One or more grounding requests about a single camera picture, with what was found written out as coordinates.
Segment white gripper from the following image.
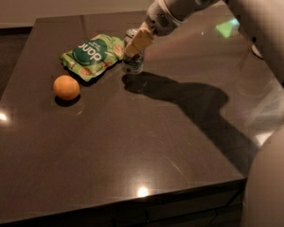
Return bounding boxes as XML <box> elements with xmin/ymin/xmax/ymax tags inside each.
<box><xmin>125</xmin><ymin>0</ymin><xmax>181</xmax><ymax>58</ymax></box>

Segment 7up soda can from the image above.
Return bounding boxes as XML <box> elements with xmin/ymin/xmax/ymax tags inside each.
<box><xmin>122</xmin><ymin>28</ymin><xmax>145</xmax><ymax>75</ymax></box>

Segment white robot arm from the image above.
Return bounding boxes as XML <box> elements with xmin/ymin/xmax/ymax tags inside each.
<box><xmin>125</xmin><ymin>0</ymin><xmax>284</xmax><ymax>227</ymax></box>

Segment green rice chip bag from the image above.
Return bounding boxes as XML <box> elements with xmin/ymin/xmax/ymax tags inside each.
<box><xmin>61</xmin><ymin>34</ymin><xmax>125</xmax><ymax>82</ymax></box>

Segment orange fruit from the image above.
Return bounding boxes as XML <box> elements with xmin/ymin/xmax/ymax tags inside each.
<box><xmin>53</xmin><ymin>76</ymin><xmax>80</xmax><ymax>100</ymax></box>

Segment dark cabinet drawers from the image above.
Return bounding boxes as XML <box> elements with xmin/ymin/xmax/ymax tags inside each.
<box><xmin>0</xmin><ymin>180</ymin><xmax>246</xmax><ymax>227</ymax></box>

